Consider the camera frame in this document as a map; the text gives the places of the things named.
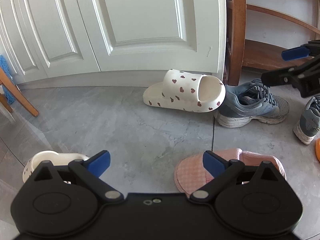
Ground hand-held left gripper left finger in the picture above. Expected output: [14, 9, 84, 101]
[32, 150, 124, 204]

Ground wooden chair leg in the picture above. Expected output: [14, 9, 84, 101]
[0, 66, 40, 117]

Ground white perforated clog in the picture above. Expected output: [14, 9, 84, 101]
[22, 151, 90, 184]

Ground blue fluffy mop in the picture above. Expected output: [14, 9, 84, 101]
[0, 54, 17, 105]

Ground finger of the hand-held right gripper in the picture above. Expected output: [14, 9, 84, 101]
[281, 40, 320, 62]
[261, 55, 320, 98]

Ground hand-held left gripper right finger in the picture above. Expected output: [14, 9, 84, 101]
[190, 151, 287, 203]

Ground wooden shoe rack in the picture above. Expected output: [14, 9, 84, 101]
[225, 0, 320, 87]

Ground white heart-print slipper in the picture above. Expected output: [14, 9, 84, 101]
[143, 69, 226, 113]

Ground grey sneaker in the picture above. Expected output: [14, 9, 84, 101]
[214, 79, 290, 128]
[293, 96, 320, 145]

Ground white panelled door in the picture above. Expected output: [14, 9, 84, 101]
[0, 0, 101, 84]
[72, 0, 227, 80]

